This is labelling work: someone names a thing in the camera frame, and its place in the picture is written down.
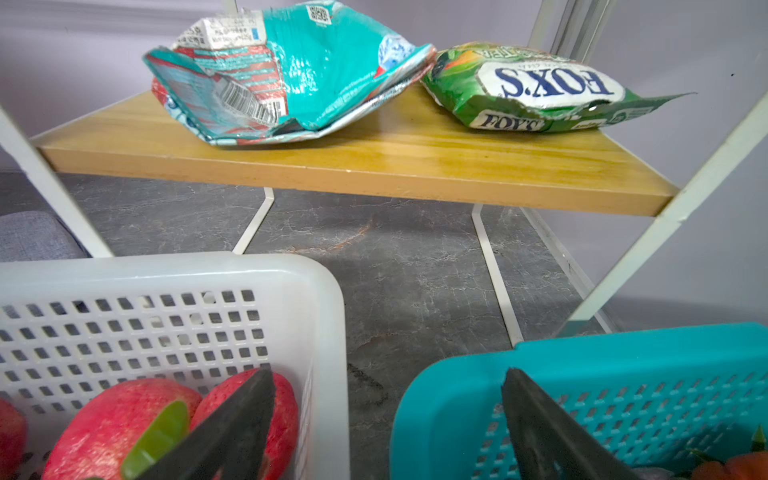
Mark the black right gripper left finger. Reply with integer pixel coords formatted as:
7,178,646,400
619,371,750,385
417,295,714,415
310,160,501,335
140,369,276,480

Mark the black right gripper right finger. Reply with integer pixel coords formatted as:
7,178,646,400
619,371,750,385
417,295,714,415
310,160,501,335
501,369,636,480

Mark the green Fox's candy bag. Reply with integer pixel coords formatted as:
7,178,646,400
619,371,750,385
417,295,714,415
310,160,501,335
422,42,680,133

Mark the teal snack bag lower shelf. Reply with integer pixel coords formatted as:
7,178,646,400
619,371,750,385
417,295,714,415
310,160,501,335
143,1,437,147

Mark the red apple in white basket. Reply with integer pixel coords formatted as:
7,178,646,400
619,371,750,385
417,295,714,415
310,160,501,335
190,369,299,480

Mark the red dragon fruit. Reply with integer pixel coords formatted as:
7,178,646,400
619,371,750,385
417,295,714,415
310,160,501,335
42,378,202,479

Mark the teal plastic basket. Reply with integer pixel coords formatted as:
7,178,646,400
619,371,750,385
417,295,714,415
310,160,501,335
389,323,767,479

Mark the white plastic basket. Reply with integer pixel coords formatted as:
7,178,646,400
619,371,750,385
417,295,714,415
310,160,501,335
1,252,351,479

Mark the red tomato in teal basket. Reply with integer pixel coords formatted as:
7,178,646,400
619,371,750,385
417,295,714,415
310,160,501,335
691,451,768,480

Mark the grey cloth pad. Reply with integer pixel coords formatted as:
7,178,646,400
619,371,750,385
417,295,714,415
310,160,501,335
1,211,89,263

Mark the white two-tier wooden shelf rack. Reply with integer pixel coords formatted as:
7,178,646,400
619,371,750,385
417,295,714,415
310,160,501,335
1,88,767,344

